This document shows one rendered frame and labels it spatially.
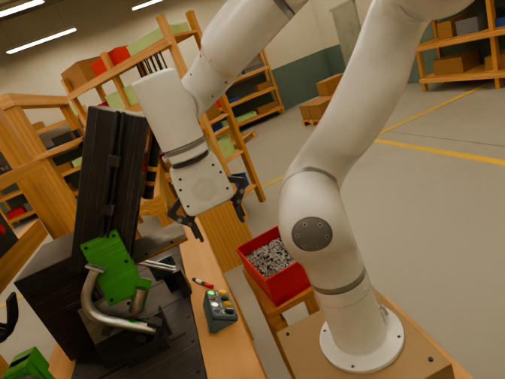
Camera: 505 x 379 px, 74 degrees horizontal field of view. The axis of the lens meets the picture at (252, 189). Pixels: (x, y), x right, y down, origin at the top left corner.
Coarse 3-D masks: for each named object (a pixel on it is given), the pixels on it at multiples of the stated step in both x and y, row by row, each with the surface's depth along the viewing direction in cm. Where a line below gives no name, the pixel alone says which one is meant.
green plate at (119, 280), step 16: (96, 240) 102; (112, 240) 103; (96, 256) 102; (112, 256) 103; (128, 256) 104; (112, 272) 103; (128, 272) 104; (112, 288) 103; (128, 288) 104; (112, 304) 103
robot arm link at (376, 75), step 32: (384, 0) 52; (384, 32) 53; (416, 32) 53; (352, 64) 53; (384, 64) 50; (352, 96) 52; (384, 96) 51; (320, 128) 58; (352, 128) 54; (320, 160) 64; (352, 160) 62
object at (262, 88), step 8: (264, 56) 926; (264, 64) 934; (248, 72) 929; (256, 72) 926; (264, 72) 983; (272, 80) 947; (256, 88) 961; (264, 88) 954; (272, 88) 948; (248, 96) 941; (256, 96) 942; (272, 96) 1006; (232, 104) 930; (272, 104) 970; (280, 104) 970; (256, 112) 997; (264, 112) 965; (272, 112) 965; (224, 120) 985; (240, 120) 957; (248, 120) 953; (216, 128) 944
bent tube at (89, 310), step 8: (88, 264) 99; (96, 272) 99; (88, 280) 98; (96, 280) 100; (88, 288) 98; (80, 296) 99; (88, 296) 99; (88, 304) 99; (88, 312) 98; (96, 312) 99; (96, 320) 99; (104, 320) 99; (112, 320) 100; (120, 320) 101; (128, 320) 101; (120, 328) 100; (128, 328) 100; (136, 328) 101; (144, 328) 101; (152, 328) 102
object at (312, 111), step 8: (328, 80) 700; (336, 80) 706; (320, 88) 724; (328, 88) 704; (336, 88) 710; (320, 96) 738; (328, 96) 698; (304, 104) 722; (312, 104) 688; (320, 104) 656; (328, 104) 664; (304, 112) 714; (312, 112) 685; (320, 112) 661; (304, 120) 726; (312, 120) 696
